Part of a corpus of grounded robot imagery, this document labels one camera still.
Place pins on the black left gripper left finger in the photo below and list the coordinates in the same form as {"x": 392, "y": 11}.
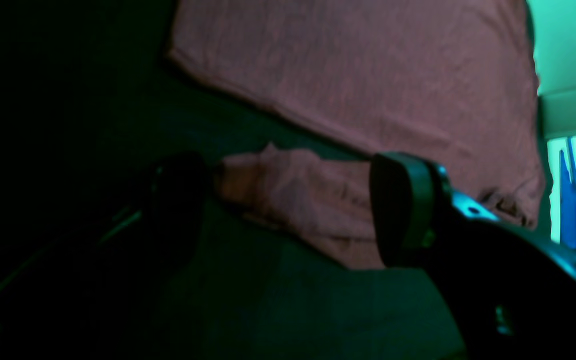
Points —
{"x": 168, "y": 210}

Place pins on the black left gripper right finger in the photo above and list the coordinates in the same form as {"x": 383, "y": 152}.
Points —
{"x": 511, "y": 292}

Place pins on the red long-sleeve T-shirt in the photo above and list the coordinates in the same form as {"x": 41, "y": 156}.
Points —
{"x": 452, "y": 81}

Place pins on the orange blue clamp bottom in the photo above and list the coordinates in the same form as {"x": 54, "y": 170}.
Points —
{"x": 567, "y": 187}

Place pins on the black table cloth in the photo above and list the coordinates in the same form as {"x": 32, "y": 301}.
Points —
{"x": 87, "y": 104}

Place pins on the white left table frame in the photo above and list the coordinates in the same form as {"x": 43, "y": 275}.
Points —
{"x": 555, "y": 62}

